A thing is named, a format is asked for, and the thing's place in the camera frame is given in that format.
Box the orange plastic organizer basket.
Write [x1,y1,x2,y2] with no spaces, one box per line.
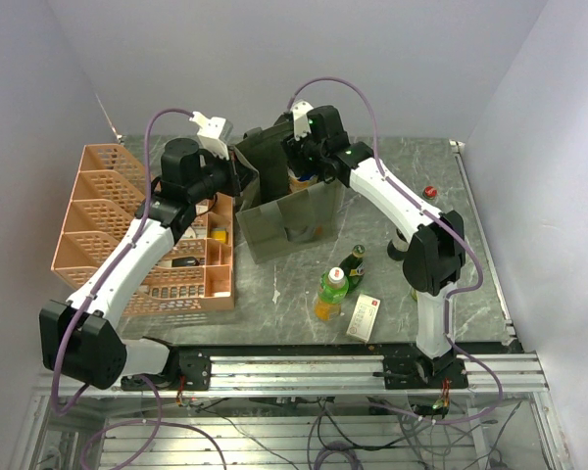
[50,142,237,317]

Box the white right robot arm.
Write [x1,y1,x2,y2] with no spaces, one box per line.
[282,101,466,388]

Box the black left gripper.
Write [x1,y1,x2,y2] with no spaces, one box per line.
[188,144,258,204]

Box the yellow grey small object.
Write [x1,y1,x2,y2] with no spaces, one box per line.
[210,227,228,244]

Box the aluminium rail frame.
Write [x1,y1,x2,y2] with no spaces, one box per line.
[13,345,572,469]

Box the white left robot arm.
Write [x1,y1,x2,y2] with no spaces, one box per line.
[39,138,254,390]

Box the green canvas tote bag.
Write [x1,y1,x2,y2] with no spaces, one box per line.
[233,117,344,264]

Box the green tea plastic bottle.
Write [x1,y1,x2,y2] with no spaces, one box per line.
[314,266,349,321]

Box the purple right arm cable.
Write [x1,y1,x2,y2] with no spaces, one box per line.
[286,76,506,470]

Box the cola glass bottle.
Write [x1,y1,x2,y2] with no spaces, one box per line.
[386,229,409,261]

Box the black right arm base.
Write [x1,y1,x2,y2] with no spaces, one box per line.
[374,354,468,390]

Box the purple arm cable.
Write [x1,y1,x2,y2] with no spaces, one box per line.
[50,108,229,470]
[286,76,506,470]

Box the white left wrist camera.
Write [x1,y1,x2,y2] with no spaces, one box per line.
[189,112,233,161]

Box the green glass bottle centre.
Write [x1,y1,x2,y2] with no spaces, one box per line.
[339,244,366,293]

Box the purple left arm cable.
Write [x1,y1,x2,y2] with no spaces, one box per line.
[50,108,229,470]

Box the black device in basket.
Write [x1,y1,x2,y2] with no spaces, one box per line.
[171,257,201,267]

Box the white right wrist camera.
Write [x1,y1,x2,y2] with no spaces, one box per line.
[290,100,314,141]

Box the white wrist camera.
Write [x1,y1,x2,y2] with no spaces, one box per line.
[290,100,314,141]
[189,112,233,161]

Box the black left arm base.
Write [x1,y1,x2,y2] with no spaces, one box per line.
[117,342,212,392]

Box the white medicine box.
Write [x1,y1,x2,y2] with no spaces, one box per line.
[346,294,380,343]

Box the red bottle cap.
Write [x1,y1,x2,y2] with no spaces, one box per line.
[422,186,437,200]

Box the blue pineapple juice carton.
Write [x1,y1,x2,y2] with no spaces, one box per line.
[288,171,318,194]

